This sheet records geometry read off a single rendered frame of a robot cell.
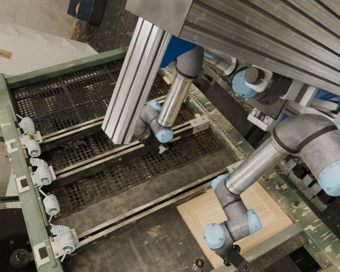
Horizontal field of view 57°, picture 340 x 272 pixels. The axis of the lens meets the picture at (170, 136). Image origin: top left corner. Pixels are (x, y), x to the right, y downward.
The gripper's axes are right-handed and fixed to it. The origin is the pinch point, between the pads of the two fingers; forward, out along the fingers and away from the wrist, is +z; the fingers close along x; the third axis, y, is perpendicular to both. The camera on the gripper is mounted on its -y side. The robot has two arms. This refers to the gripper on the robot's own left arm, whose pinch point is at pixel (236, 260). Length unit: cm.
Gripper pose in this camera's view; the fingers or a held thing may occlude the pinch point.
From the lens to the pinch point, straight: 141.9
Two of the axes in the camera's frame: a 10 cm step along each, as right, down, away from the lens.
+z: 3.3, 5.2, 7.9
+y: -7.0, -4.3, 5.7
